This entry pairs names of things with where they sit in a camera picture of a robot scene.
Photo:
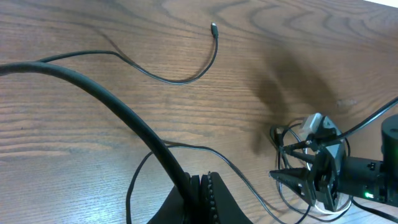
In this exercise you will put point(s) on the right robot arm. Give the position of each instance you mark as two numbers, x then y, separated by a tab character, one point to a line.
371	179

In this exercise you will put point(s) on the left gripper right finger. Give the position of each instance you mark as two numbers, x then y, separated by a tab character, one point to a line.
220	205

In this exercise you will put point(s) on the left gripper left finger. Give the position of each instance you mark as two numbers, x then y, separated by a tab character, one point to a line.
175	210

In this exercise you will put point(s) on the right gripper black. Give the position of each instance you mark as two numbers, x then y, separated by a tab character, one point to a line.
326	165

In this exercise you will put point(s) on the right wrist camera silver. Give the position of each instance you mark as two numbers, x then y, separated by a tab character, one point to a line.
310	125

